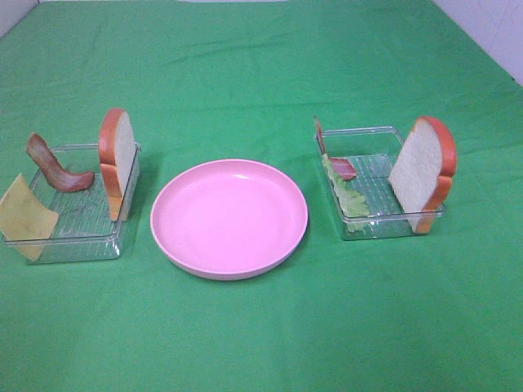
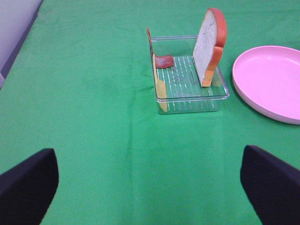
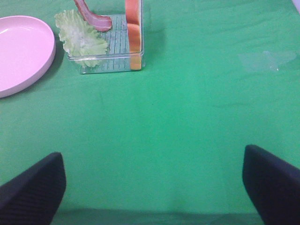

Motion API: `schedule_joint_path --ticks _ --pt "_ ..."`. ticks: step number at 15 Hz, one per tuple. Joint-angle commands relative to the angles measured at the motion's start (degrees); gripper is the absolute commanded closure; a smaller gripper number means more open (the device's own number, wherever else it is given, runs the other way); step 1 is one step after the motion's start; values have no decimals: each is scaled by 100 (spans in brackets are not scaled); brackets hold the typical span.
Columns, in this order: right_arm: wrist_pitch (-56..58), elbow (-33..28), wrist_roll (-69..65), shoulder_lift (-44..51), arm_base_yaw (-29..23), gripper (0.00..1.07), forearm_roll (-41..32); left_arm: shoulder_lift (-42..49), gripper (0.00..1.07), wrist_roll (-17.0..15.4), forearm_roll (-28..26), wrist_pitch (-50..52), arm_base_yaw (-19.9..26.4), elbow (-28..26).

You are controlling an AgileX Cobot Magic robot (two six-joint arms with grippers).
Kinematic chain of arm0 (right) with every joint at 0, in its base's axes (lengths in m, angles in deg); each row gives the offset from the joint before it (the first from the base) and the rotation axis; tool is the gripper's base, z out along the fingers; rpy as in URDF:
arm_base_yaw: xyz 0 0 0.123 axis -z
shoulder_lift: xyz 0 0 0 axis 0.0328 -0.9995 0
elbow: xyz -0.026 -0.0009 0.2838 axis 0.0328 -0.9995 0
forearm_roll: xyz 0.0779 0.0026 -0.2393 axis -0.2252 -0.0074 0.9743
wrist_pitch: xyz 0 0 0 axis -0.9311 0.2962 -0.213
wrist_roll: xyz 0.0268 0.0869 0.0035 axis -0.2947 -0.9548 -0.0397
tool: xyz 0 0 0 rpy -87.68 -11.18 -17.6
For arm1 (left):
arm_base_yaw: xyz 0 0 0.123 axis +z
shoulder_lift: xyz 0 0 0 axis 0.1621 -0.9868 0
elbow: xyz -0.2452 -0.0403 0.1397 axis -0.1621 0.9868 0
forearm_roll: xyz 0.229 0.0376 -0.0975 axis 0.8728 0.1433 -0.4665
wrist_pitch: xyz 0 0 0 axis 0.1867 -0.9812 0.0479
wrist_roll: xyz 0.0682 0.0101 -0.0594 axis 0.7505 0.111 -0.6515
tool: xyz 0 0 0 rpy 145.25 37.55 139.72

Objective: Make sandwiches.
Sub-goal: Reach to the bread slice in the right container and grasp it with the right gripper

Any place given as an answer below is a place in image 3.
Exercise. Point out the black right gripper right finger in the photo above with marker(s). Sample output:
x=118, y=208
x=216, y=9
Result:
x=273, y=186

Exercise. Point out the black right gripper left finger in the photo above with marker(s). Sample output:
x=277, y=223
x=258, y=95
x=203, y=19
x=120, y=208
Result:
x=33, y=197

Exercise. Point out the green lettuce leaf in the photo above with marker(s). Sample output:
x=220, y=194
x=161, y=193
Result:
x=78, y=37

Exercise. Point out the bacon strip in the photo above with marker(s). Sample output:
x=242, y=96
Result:
x=99, y=22

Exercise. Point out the toast bread slice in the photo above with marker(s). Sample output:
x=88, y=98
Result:
x=133, y=12

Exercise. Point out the green tablecloth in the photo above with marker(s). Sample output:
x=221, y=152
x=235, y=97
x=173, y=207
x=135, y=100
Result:
x=219, y=75

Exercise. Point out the pink round plate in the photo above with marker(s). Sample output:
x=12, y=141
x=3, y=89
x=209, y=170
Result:
x=27, y=50

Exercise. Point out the clear right plastic container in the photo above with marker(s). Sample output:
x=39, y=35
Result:
x=117, y=58

